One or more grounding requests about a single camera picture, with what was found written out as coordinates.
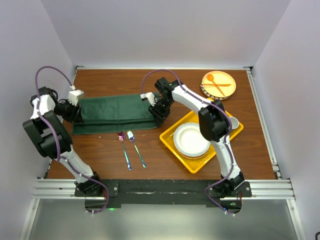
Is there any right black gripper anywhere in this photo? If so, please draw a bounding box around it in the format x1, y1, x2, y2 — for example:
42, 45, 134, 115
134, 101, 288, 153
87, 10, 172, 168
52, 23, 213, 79
148, 97, 174, 127

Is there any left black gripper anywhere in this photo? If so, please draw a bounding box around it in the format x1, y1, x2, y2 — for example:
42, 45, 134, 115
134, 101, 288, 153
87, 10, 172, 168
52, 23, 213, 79
53, 98, 84, 124

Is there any dark green cloth napkin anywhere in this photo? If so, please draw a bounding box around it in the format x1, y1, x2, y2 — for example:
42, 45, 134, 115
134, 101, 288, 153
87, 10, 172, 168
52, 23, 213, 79
72, 94, 157, 135

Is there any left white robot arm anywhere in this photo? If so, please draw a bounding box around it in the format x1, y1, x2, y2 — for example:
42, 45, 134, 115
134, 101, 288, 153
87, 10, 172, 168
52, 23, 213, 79
22, 86, 104, 196

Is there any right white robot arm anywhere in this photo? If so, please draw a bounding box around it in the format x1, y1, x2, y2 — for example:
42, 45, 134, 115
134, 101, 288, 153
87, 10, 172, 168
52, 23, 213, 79
140, 77, 245, 197

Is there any yellow plastic tray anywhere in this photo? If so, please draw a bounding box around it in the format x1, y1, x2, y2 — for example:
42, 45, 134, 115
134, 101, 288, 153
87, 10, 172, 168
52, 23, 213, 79
159, 107, 245, 174

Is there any iridescent metal fork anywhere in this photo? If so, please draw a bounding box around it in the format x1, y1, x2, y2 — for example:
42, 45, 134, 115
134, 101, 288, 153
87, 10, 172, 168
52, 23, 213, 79
126, 130, 147, 168

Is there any white ceramic plate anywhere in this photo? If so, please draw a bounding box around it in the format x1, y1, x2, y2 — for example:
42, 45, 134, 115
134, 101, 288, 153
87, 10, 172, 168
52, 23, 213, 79
173, 122, 211, 158

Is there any iridescent metal spoon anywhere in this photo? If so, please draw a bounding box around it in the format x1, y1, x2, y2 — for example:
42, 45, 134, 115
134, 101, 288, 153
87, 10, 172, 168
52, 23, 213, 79
117, 132, 132, 171

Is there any wicker plate holder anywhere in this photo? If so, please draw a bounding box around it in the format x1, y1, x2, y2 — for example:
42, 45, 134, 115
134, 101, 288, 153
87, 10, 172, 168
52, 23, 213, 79
200, 84, 233, 101

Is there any orange plastic spoon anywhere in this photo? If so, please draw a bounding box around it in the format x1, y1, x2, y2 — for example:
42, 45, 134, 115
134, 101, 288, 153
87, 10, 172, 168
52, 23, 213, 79
207, 74, 225, 97

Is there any orange plastic knife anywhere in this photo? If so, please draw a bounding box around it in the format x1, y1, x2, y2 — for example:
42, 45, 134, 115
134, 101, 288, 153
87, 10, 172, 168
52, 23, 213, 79
202, 83, 232, 88

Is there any orange round plate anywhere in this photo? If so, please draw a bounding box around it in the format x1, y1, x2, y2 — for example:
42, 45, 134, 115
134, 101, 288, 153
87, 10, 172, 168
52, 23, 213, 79
201, 70, 237, 94

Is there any grey ceramic mug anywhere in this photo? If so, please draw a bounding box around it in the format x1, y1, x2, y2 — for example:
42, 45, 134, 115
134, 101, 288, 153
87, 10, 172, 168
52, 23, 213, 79
229, 116, 240, 130

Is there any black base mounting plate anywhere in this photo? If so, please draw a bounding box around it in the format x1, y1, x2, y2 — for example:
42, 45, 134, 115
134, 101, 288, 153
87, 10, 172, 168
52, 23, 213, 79
74, 179, 252, 213

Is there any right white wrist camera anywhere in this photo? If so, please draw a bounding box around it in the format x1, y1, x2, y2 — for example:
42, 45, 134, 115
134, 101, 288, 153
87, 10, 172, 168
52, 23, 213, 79
140, 92, 157, 106

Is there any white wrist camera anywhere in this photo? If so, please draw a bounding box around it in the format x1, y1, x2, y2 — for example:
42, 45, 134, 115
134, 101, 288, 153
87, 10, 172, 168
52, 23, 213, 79
140, 92, 157, 106
67, 85, 84, 106

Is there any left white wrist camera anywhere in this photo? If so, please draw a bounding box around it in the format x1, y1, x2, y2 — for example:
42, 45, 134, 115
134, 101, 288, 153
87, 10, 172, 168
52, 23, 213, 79
67, 85, 84, 106

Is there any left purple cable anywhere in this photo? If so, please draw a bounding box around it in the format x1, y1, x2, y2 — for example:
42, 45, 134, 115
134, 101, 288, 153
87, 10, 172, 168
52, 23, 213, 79
34, 65, 110, 215

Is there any aluminium front frame rail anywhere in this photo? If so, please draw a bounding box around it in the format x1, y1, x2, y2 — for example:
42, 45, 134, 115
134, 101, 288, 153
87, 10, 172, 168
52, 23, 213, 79
32, 179, 296, 200

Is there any aluminium frame rail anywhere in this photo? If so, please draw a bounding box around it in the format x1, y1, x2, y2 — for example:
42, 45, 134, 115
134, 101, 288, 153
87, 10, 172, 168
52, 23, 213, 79
244, 67, 282, 180
32, 179, 296, 200

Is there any aluminium right frame rail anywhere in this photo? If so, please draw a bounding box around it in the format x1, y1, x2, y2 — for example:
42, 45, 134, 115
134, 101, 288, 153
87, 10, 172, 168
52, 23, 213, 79
244, 67, 282, 180

